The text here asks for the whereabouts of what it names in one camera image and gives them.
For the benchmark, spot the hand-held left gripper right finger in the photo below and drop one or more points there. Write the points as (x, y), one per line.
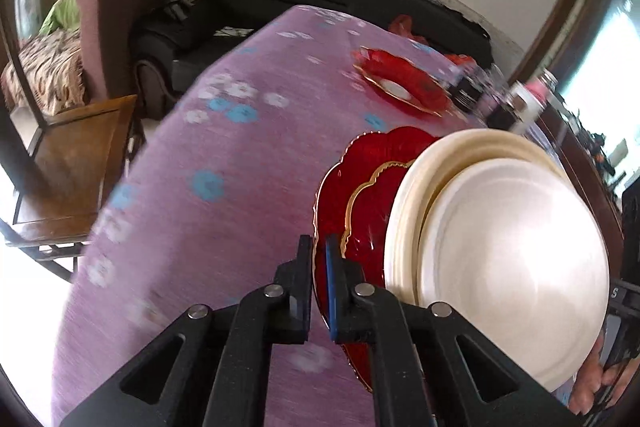
(332, 297)

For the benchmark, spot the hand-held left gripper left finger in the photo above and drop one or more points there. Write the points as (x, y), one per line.
(302, 297)

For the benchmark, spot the medium red gold-rimmed plate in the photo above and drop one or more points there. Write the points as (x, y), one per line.
(372, 217)

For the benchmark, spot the large red scalloped plate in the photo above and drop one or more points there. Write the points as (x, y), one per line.
(340, 192)

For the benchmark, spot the white plate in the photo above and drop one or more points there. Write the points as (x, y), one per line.
(515, 267)

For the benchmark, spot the large white bowl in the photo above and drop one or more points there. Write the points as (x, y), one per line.
(475, 139)

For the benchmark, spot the person's right hand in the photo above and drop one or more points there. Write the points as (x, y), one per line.
(587, 382)

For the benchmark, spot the brick-pattern wooden cabinet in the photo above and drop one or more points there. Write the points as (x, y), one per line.
(585, 167)

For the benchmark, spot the white plastic cup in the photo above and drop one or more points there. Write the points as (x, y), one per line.
(525, 104)

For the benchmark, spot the pink sleeved thermos bottle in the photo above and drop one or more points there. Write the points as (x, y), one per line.
(542, 84)

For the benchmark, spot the dark glass jar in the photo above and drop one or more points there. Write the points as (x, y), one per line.
(500, 117)
(467, 89)

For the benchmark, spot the small red glass dish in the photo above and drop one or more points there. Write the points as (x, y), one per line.
(415, 82)

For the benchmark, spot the wooden side table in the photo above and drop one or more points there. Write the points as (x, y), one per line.
(75, 167)

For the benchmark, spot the black bag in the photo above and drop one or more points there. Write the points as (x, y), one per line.
(170, 37)

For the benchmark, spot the brown patterned blanket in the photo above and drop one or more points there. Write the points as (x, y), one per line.
(45, 72)

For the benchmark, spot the green cloth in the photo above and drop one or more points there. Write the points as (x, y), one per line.
(62, 14)

